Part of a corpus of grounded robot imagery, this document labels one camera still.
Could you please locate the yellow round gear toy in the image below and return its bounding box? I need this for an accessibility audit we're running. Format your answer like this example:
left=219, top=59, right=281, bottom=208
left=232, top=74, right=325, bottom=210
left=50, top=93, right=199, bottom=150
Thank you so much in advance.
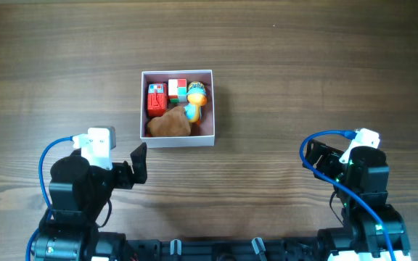
left=188, top=81, right=205, bottom=91

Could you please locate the right blue cable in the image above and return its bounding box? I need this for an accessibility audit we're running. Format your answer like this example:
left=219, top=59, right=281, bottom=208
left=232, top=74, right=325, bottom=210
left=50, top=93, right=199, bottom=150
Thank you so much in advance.
left=299, top=130, right=398, bottom=261

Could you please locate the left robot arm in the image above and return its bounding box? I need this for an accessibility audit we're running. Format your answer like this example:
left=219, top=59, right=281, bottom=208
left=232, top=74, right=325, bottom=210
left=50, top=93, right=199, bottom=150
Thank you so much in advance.
left=25, top=144, right=147, bottom=260

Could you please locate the pink white box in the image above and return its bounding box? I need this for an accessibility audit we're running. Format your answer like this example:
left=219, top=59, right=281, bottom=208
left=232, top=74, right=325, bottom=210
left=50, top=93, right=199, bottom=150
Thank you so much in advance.
left=140, top=70, right=216, bottom=148

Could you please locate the red toy truck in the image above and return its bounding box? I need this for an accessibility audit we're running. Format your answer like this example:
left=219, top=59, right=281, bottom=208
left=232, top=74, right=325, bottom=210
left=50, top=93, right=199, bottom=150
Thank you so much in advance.
left=147, top=83, right=168, bottom=117

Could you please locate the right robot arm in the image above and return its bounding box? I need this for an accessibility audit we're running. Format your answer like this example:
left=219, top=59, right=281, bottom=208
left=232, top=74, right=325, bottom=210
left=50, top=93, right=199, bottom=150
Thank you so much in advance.
left=300, top=138, right=411, bottom=260

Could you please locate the yellow duck toy blue hat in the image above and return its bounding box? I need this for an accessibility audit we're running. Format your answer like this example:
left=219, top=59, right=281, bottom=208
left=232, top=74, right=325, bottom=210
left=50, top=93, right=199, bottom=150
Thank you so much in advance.
left=184, top=88, right=208, bottom=123

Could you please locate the colourful puzzle cube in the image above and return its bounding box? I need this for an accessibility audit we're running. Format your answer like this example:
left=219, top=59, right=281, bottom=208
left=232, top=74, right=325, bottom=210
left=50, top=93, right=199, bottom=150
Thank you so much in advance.
left=168, top=78, right=187, bottom=104

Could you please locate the blue cable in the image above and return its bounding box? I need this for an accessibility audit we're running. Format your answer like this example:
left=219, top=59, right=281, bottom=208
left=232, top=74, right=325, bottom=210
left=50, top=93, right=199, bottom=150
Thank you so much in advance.
left=299, top=130, right=398, bottom=261
left=25, top=136, right=75, bottom=261

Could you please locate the left blue cable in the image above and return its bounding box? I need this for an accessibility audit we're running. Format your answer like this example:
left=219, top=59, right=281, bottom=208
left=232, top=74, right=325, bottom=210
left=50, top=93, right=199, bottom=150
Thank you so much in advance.
left=25, top=136, right=75, bottom=261

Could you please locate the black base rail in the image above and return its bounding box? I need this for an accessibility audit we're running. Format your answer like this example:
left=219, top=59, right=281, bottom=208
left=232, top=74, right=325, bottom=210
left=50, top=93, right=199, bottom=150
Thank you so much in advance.
left=96, top=236, right=340, bottom=261

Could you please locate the brown plush capybara toy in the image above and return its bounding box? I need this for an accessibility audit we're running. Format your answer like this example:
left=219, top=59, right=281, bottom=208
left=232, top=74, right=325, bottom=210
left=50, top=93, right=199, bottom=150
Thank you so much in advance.
left=147, top=106, right=191, bottom=137

